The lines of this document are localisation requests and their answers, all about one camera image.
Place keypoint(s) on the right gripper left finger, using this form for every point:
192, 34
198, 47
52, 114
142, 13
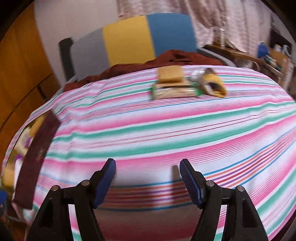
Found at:
101, 181

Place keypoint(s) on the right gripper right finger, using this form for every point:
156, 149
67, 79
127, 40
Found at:
194, 183

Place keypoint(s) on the white round ball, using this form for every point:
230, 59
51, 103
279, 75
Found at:
197, 76

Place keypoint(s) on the purple snack packet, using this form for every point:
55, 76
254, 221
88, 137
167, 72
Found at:
22, 146

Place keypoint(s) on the striped pink green bedsheet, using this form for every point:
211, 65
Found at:
246, 138

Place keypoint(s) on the gold metal tin box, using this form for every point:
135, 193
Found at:
19, 179

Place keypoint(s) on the green cracker packet on bed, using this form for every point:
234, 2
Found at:
175, 90

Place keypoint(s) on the small yellow sponge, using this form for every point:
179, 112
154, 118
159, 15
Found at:
170, 74

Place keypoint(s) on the dark red blanket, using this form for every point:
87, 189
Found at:
170, 57

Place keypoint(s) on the wooden wardrobe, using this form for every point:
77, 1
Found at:
27, 79

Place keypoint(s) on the wooden side desk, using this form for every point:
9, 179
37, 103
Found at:
242, 59

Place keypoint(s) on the grey yellow blue headboard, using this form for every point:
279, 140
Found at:
134, 40

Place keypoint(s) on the pink patterned curtain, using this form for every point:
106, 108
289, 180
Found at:
241, 25

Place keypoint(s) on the black bed post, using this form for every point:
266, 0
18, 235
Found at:
64, 48

